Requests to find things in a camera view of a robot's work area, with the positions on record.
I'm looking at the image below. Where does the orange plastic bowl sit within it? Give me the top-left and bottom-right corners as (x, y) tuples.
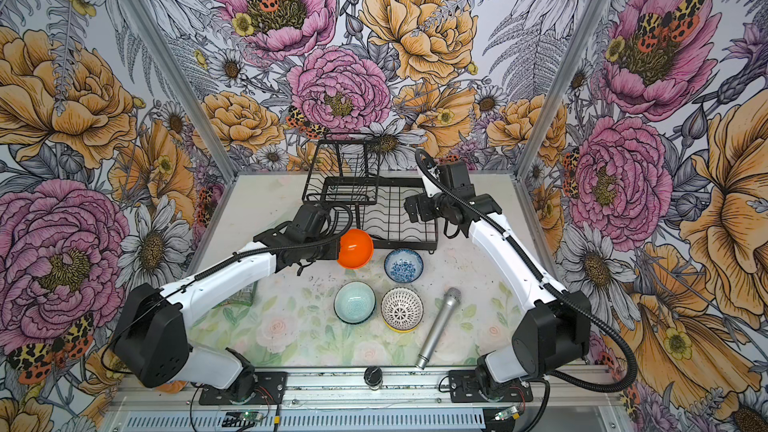
(337, 229), (374, 270)

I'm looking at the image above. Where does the mint green ceramic bowl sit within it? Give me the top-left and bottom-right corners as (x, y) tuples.
(334, 281), (376, 325)

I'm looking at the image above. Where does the blue floral ceramic bowl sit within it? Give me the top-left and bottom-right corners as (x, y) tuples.
(384, 248), (424, 284)

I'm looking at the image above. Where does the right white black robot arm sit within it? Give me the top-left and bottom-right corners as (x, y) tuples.
(405, 149), (600, 398)

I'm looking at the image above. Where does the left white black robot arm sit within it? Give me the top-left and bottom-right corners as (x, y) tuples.
(108, 204), (354, 403)

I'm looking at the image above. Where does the green snack packet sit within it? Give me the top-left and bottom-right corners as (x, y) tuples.
(224, 282), (257, 307)

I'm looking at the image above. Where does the silver microphone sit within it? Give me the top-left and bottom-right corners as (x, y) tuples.
(415, 287), (461, 370)

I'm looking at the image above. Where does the white patterned yellow bowl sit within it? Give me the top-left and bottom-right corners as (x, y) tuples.
(380, 287), (424, 333)

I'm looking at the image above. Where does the green circuit board left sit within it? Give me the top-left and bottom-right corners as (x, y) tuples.
(221, 410), (268, 431)

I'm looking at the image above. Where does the green circuit board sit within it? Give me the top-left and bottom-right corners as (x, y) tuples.
(494, 405), (520, 421)
(221, 410), (268, 431)

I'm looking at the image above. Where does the green circuit board right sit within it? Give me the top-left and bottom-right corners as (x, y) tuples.
(494, 405), (520, 421)

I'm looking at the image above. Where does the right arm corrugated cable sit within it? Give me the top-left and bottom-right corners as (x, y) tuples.
(415, 148), (639, 394)

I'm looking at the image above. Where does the black wire dish rack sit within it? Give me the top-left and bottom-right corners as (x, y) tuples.
(302, 135), (438, 253)

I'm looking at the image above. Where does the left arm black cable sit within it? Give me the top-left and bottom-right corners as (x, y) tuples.
(98, 203), (355, 376)

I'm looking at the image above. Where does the black knob on rail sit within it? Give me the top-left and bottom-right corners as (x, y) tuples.
(363, 366), (383, 391)

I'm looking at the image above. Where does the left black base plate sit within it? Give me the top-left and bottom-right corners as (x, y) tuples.
(199, 371), (288, 406)

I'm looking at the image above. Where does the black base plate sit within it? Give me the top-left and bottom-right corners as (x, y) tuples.
(199, 371), (288, 406)
(448, 369), (533, 404)

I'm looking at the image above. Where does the aluminium front rail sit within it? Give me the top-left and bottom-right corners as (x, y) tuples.
(102, 366), (633, 431)

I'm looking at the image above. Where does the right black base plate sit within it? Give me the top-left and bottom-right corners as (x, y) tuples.
(448, 369), (533, 404)

